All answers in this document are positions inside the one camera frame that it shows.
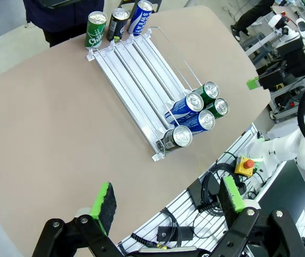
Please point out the black mounting bracket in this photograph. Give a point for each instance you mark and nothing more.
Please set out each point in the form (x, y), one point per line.
(175, 233)

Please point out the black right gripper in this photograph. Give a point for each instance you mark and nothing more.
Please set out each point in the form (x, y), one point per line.
(294, 59)

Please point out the black Pepsi can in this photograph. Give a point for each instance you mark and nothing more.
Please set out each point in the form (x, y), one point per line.
(178, 137)
(117, 25)

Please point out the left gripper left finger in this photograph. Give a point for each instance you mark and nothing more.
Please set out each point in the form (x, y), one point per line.
(107, 203)

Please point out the black power adapter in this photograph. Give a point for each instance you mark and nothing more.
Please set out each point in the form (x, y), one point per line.
(196, 194)

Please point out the green Chilsung cider can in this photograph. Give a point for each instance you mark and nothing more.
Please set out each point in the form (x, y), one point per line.
(219, 107)
(208, 91)
(95, 32)

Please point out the bystander in black trousers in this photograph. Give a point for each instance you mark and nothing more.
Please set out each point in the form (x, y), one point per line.
(248, 17)

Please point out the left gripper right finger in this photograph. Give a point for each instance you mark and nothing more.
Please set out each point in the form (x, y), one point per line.
(231, 198)

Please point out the blue Pocari Sweat can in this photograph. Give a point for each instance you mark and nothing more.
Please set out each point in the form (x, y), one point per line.
(187, 105)
(202, 121)
(139, 18)

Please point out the black plastic tray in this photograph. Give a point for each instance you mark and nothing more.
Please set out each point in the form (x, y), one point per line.
(57, 2)

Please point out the yellow emergency stop button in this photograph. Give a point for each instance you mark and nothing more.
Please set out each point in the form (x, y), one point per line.
(244, 165)

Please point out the person in purple jacket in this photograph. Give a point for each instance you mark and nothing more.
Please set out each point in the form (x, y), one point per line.
(61, 18)

